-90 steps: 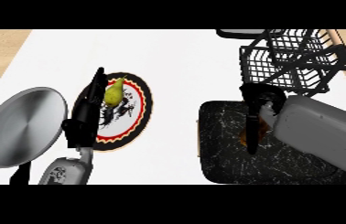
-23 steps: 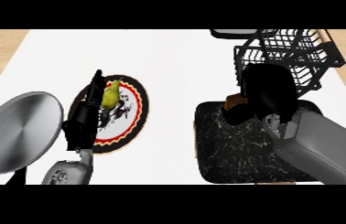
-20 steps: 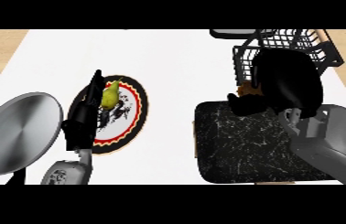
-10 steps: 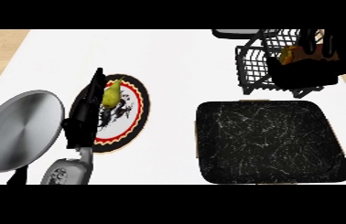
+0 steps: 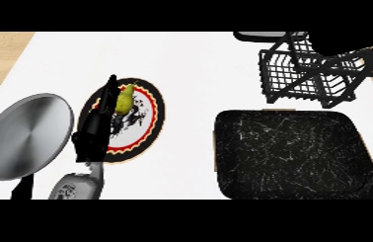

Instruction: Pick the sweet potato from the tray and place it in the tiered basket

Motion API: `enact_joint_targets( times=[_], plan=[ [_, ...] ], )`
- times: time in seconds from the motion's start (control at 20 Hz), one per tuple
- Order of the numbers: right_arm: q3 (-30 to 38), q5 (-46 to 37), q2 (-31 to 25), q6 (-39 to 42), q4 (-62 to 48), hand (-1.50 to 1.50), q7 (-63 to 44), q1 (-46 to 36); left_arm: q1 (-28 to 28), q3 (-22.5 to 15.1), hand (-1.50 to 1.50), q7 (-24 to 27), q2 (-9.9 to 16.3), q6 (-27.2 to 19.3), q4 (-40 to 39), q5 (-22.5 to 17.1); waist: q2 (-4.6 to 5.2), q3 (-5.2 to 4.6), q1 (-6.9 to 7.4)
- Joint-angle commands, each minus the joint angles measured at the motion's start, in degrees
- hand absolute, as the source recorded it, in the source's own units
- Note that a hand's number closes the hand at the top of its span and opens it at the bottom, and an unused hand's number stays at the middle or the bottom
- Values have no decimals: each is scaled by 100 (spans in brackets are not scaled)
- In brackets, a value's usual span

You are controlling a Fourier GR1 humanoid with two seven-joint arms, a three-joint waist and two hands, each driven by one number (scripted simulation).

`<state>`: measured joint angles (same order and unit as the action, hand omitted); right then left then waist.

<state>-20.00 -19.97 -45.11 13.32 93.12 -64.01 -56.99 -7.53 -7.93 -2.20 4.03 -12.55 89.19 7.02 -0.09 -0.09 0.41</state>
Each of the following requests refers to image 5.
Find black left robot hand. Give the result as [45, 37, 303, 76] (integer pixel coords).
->
[70, 74, 123, 163]

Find black marbled tray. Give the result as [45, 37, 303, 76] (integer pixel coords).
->
[213, 109, 373, 201]

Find round black patterned plate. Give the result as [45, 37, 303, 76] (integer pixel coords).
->
[77, 77, 167, 164]

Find green pear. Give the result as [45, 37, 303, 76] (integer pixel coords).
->
[114, 80, 141, 116]

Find silver frying pan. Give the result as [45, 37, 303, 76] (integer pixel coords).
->
[0, 93, 76, 201]

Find black tiered wire basket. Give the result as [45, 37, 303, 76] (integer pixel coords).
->
[232, 31, 373, 110]

